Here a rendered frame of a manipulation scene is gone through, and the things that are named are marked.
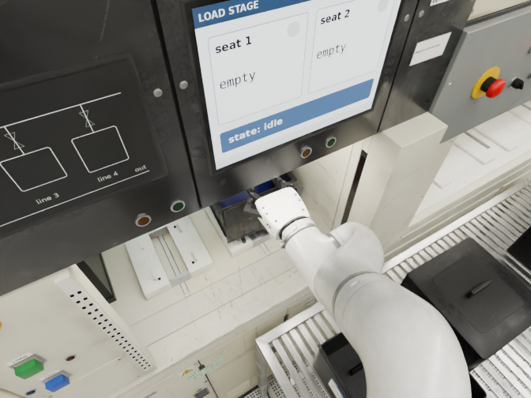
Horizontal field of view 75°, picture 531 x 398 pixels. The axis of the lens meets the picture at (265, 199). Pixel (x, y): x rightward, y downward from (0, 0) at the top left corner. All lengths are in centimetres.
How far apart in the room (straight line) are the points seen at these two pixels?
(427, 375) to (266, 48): 36
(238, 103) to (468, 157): 126
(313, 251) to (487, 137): 119
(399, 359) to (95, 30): 38
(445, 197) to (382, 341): 107
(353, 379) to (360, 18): 89
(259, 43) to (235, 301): 77
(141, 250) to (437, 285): 89
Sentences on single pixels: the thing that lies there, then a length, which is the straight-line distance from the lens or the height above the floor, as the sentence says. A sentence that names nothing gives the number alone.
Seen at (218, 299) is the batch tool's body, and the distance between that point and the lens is 104.
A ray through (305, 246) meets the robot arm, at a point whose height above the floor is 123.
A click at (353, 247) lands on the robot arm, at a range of 58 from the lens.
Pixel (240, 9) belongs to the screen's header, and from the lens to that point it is 39.
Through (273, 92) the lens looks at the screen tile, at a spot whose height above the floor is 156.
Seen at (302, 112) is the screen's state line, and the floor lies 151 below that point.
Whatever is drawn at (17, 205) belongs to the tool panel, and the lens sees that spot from 45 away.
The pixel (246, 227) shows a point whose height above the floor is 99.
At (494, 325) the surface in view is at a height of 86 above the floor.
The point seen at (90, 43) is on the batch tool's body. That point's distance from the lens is 36.
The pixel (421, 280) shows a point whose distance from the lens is 116.
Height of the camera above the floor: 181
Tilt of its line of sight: 50 degrees down
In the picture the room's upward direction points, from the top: straight up
